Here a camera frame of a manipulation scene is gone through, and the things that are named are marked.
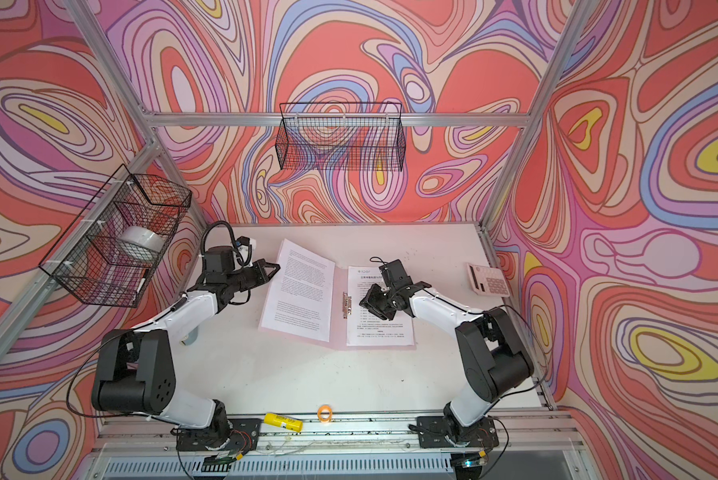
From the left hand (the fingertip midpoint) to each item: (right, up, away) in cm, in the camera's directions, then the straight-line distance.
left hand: (281, 265), depth 89 cm
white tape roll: (-30, +8, -17) cm, 35 cm away
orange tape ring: (+13, -38, -13) cm, 42 cm away
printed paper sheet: (+5, -11, +2) cm, 12 cm away
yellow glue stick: (+5, -39, -15) cm, 42 cm away
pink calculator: (+68, -6, +12) cm, 69 cm away
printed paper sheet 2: (+25, -20, +2) cm, 32 cm away
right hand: (+26, -14, +1) cm, 29 cm away
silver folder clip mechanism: (+20, -13, +8) cm, 25 cm away
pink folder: (+17, -23, +2) cm, 29 cm away
